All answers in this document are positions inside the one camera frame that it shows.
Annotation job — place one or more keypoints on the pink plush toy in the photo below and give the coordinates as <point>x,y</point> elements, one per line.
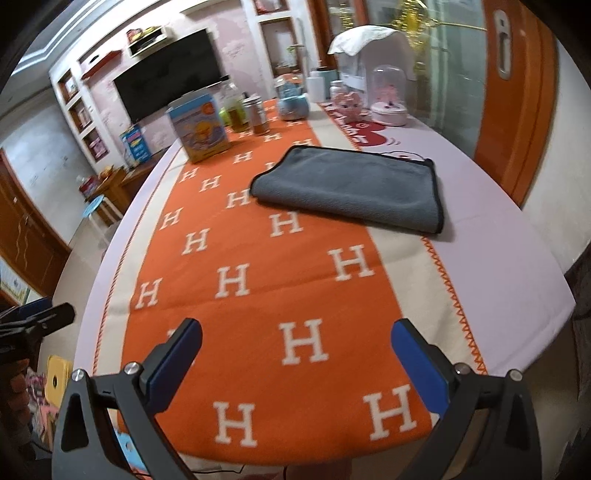
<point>349,105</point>

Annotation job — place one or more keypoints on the yellow plastic toy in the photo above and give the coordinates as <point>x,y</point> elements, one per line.
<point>57,381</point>

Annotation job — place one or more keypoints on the glass jar with brown contents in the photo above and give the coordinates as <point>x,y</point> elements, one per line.
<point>257,115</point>

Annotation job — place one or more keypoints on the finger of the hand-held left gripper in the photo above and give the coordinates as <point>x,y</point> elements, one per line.
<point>59,314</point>
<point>33,305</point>

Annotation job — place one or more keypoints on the orange letter-print blanket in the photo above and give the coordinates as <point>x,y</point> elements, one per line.
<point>258,258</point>

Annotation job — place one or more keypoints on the white cloth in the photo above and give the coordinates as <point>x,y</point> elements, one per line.
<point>360,39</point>

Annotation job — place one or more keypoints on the black television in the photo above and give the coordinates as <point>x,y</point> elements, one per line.
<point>171,74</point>

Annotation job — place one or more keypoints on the pink tablecloth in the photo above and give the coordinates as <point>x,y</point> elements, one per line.
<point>489,230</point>

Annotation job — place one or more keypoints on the white countertop appliance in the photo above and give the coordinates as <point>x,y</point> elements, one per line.
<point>392,55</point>

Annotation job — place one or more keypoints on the clear bottle with yellow liquid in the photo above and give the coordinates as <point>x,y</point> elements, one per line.
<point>234,110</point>

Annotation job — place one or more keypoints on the red box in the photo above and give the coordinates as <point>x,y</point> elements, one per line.
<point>88,187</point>

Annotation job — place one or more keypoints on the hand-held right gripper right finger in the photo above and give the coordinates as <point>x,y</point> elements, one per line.
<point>418,362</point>

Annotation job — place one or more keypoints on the gold hanging decoration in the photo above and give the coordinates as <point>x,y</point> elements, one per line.
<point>418,32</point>

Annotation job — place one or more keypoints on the red wall shelf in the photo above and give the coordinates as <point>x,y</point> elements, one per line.
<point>101,62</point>

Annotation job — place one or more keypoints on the blue round stool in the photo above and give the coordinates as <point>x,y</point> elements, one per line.
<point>94,205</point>

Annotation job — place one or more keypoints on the grey towel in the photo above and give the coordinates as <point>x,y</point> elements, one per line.
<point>351,189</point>

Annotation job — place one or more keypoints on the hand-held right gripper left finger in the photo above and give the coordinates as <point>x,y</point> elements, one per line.
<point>178,357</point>

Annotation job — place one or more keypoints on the white wall shelf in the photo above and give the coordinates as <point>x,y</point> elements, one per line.
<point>147,41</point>

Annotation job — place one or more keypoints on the wooden side desk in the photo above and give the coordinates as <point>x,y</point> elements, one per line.
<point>124,182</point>

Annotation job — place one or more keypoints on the small glass jar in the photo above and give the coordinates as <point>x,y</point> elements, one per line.
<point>337,91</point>

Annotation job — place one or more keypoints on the blue printed box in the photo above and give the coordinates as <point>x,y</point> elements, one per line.
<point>136,145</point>

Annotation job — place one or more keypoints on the blue round pot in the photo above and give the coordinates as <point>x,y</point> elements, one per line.
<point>293,108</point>

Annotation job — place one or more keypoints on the orange door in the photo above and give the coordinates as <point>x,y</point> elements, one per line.
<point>521,115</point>

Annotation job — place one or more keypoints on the person's left hand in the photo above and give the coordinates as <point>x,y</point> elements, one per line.
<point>17,385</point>

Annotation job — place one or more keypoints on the blue carton box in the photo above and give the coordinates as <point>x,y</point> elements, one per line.
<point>201,129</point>

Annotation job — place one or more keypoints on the glass dome music box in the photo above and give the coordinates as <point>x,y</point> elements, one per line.
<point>389,99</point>

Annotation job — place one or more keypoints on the wooden cabinet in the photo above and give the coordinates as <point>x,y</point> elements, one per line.
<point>27,230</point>

